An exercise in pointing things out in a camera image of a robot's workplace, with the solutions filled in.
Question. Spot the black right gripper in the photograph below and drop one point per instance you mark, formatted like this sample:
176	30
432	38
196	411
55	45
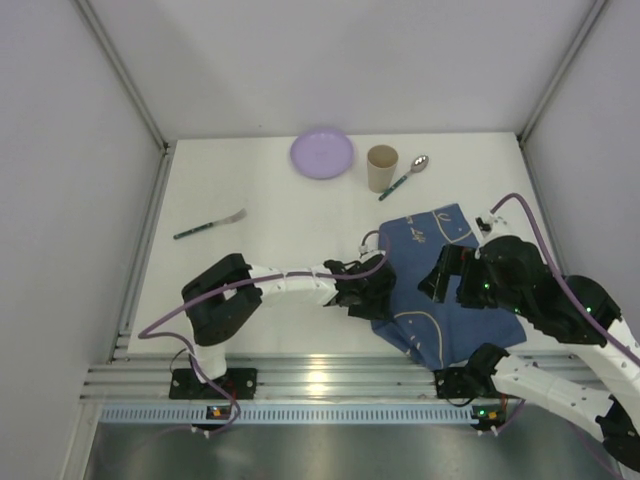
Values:
445	273

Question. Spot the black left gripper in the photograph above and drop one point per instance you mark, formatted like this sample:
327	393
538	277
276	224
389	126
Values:
379	288

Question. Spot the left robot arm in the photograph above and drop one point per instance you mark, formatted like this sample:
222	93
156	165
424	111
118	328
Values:
222	299

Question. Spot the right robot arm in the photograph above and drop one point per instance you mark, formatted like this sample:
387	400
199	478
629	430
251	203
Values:
508	273

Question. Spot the beige cup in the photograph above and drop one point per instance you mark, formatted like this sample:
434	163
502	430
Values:
381	165

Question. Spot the lilac plate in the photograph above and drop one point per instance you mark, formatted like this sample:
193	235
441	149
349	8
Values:
322	153

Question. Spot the aluminium front rail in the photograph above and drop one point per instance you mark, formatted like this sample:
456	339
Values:
307	378

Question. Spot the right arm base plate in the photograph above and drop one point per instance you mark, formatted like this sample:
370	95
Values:
466	383

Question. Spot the green handled spoon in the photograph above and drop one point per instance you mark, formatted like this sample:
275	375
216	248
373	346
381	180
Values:
418	165

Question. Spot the green handled fork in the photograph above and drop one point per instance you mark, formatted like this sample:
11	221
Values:
238	216

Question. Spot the right aluminium frame post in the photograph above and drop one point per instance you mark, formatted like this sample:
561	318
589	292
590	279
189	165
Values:
595	13

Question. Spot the aluminium frame post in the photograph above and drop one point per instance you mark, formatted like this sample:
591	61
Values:
90	17
595	13

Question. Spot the slotted cable duct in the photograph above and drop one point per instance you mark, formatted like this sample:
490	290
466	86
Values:
301	414

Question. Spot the left aluminium frame post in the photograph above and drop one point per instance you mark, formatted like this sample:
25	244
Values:
90	17

